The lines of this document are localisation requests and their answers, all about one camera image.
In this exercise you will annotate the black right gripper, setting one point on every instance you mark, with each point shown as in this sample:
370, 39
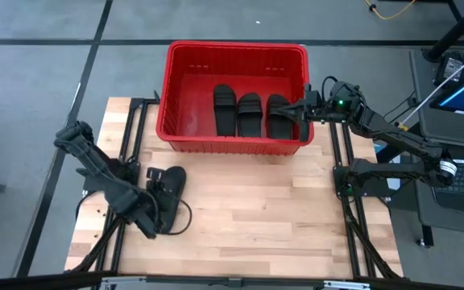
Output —
314, 110

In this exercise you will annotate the thin black stand leg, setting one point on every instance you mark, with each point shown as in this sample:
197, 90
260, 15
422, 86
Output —
453, 8

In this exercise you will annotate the red plastic bin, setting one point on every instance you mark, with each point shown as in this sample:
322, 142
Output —
193, 104

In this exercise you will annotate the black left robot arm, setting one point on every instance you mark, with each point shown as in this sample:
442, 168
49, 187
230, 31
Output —
95, 165

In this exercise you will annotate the black table leg caster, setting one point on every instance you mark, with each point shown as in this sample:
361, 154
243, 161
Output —
426, 237

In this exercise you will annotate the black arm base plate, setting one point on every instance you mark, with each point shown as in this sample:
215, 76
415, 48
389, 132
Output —
377, 188
89, 186

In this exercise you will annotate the laptop computer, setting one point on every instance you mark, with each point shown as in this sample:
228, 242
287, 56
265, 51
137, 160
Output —
421, 100

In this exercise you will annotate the black aluminium frame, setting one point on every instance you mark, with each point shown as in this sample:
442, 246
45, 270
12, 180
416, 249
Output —
137, 121
355, 225

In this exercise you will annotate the black foam slide sandal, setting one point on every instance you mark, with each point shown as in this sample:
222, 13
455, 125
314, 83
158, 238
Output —
278, 129
224, 114
249, 118
175, 181

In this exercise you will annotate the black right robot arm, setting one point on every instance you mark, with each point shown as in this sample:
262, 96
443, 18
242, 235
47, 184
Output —
397, 139

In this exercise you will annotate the thick black stand pole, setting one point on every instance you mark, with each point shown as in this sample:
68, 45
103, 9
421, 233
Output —
457, 29

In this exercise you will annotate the black front rail bar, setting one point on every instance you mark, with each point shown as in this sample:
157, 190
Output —
34, 280

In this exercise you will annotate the white paper sheet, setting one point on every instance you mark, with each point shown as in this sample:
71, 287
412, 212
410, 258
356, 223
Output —
395, 184

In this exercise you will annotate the black power adapter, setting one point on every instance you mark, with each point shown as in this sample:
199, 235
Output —
451, 66

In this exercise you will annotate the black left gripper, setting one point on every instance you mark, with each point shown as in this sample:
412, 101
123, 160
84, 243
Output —
147, 219

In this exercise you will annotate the yellow connector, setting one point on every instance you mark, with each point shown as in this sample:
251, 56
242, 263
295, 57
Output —
403, 128

